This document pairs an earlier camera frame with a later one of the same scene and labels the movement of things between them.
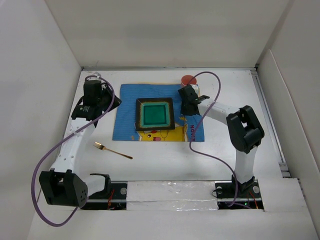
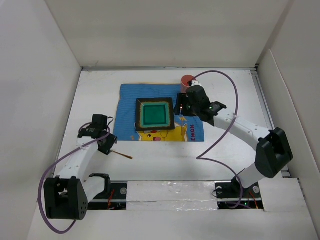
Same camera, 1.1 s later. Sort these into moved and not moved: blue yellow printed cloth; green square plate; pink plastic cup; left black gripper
Moved: left black gripper
Not moved: blue yellow printed cloth; pink plastic cup; green square plate
